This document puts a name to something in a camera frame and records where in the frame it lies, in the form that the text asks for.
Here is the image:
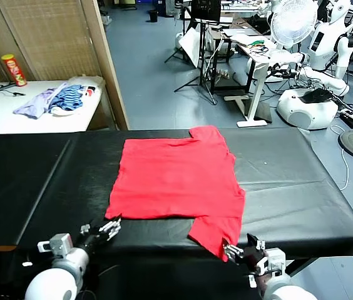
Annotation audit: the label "white cloth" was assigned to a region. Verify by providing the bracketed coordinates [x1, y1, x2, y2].
[51, 106, 82, 118]

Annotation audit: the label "white reflector board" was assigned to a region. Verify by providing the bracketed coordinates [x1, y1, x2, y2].
[178, 27, 202, 68]

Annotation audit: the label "silver laptop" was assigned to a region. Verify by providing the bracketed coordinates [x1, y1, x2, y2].
[223, 27, 258, 37]

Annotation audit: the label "red chips can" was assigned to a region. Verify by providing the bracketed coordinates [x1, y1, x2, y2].
[1, 54, 28, 88]

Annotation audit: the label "black floor plate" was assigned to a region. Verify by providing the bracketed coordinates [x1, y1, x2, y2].
[256, 102, 273, 123]

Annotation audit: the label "black table cover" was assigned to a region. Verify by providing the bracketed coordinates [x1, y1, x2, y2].
[0, 126, 353, 273]

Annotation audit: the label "clear plastic bag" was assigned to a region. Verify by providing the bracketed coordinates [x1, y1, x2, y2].
[66, 74, 105, 94]

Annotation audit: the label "red t-shirt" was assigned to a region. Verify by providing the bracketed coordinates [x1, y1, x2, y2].
[105, 125, 247, 263]

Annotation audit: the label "wooden folding screen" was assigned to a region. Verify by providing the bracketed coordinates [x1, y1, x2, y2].
[0, 0, 130, 131]

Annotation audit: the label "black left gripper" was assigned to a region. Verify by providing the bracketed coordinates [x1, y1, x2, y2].
[76, 217, 123, 251]

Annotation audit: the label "green cable bundle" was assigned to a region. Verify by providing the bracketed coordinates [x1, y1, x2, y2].
[247, 37, 268, 48]

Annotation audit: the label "purple garment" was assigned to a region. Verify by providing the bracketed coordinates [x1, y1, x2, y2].
[13, 82, 68, 120]

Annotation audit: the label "black monitor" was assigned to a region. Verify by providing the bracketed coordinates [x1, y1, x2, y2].
[190, 0, 222, 22]

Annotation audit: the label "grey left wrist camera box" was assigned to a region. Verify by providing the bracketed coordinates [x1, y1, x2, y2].
[37, 232, 74, 256]

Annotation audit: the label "white standing desk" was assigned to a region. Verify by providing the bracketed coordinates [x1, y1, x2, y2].
[223, 26, 290, 128]

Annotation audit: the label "white humanoid robot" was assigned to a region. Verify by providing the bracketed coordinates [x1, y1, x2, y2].
[276, 0, 353, 131]

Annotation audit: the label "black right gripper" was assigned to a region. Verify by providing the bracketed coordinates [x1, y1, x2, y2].
[222, 232, 267, 276]

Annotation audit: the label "white electric fan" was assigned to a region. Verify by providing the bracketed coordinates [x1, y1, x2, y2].
[269, 0, 319, 62]

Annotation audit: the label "white side table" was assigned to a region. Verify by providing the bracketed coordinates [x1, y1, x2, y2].
[0, 79, 105, 135]

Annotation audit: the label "blue striped garment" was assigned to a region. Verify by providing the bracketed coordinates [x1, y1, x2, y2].
[48, 84, 85, 114]

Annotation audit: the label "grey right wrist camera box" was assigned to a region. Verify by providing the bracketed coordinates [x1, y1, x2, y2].
[256, 247, 287, 278]

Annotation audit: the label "black cables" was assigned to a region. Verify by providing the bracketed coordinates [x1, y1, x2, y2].
[0, 81, 26, 101]

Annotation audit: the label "black tripod stand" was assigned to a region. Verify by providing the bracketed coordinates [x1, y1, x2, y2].
[174, 18, 218, 106]

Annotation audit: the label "white floor cable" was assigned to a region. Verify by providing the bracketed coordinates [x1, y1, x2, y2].
[329, 124, 351, 191]

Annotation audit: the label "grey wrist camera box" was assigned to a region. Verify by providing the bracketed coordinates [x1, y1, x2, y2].
[256, 247, 287, 278]
[37, 232, 74, 256]

